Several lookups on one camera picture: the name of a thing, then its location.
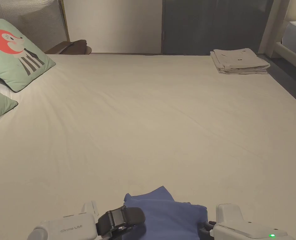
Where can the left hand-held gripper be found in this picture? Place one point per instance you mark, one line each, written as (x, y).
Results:
(65, 227)

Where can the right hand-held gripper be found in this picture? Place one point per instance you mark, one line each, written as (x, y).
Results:
(235, 227)

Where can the dark blue shirt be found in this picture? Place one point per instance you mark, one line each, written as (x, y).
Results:
(162, 215)

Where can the bed with beige sheet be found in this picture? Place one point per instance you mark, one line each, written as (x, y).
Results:
(142, 120)

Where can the folded beige cloth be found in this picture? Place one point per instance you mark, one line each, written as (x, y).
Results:
(239, 60)

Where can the white framed bed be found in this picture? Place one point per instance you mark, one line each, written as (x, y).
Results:
(294, 35)

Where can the green cushion with fox print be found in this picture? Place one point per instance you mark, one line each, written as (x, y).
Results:
(12, 55)

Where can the dark grey wardrobe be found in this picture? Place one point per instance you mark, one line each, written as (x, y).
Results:
(212, 25)

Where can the grey padded headboard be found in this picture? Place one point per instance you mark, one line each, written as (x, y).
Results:
(37, 22)

